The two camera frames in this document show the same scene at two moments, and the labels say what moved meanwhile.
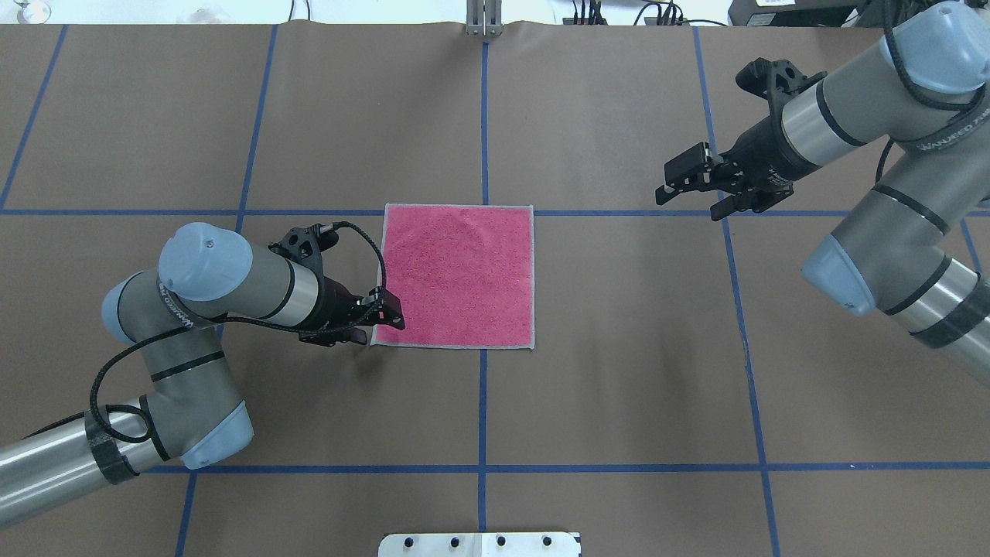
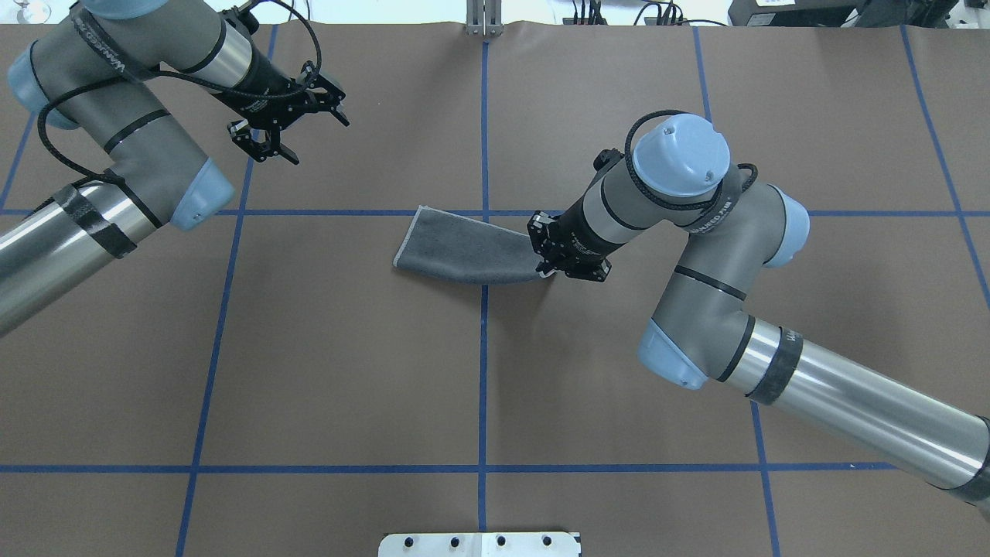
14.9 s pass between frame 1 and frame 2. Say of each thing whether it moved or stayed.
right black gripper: moved
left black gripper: moved
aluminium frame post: stayed
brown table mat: stayed
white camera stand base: stayed
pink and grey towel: moved
